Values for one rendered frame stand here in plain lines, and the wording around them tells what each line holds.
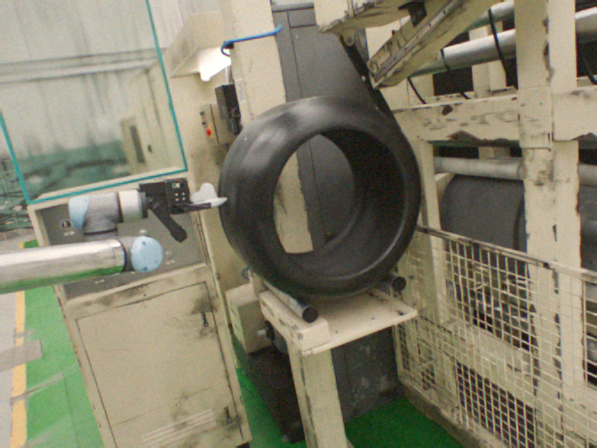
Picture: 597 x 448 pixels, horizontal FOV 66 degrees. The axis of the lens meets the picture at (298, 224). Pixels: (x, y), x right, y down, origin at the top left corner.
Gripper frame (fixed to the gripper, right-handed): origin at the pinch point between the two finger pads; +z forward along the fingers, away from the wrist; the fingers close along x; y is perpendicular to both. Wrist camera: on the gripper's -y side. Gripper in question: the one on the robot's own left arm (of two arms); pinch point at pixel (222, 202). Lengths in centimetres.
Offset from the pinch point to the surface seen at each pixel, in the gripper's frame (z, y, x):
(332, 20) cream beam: 41, 47, 13
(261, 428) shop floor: 23, -122, 73
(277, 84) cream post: 27.1, 30.8, 26.2
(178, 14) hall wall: 149, 255, 931
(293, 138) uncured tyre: 16.4, 15.2, -11.3
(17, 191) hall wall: -192, -69, 864
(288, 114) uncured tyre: 16.7, 20.9, -8.1
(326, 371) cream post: 37, -71, 25
